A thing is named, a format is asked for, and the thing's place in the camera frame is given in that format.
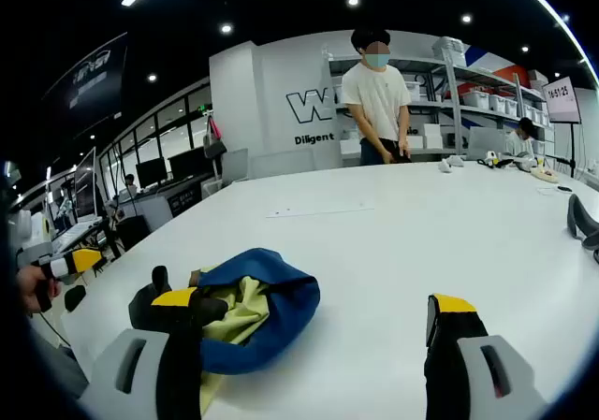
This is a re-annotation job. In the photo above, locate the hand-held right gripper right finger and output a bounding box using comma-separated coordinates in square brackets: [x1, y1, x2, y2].
[423, 292, 549, 420]

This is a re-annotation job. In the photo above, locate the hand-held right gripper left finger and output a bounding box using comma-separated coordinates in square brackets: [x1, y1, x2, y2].
[78, 286, 204, 420]

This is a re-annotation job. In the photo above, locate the display screen on stand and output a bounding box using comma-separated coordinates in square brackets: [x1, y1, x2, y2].
[541, 76, 583, 178]

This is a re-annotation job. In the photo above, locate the black computer monitor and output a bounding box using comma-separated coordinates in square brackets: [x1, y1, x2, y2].
[167, 146, 208, 181]
[135, 156, 168, 190]

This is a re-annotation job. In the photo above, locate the dark grey curved object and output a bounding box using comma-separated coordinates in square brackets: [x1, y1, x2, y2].
[566, 194, 599, 265]

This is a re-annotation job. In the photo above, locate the plate with small items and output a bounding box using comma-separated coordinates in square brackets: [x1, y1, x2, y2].
[528, 167, 561, 186]

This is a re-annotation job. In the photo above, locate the black chair part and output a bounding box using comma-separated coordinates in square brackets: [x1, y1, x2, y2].
[63, 283, 88, 313]

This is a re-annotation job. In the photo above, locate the black hanging banner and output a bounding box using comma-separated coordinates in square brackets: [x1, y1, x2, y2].
[41, 31, 130, 134]

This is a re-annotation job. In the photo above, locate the pink hanging bag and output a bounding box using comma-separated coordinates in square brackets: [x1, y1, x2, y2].
[202, 115, 228, 160]

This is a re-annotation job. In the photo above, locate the person's left hand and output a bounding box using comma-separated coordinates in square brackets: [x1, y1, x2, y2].
[13, 265, 63, 316]

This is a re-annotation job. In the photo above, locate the small white object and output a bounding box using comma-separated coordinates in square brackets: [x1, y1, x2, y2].
[437, 155, 465, 174]

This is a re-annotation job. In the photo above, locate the grey laptop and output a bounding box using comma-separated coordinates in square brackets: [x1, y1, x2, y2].
[467, 125, 509, 160]

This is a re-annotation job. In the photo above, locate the grey metal shelving unit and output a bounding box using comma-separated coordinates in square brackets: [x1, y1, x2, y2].
[327, 36, 549, 159]

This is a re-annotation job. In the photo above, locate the white gripper on table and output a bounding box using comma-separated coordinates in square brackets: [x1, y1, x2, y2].
[476, 148, 537, 173]

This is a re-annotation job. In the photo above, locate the blue yellow grey garment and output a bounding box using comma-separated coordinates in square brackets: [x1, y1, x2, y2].
[128, 247, 322, 416]

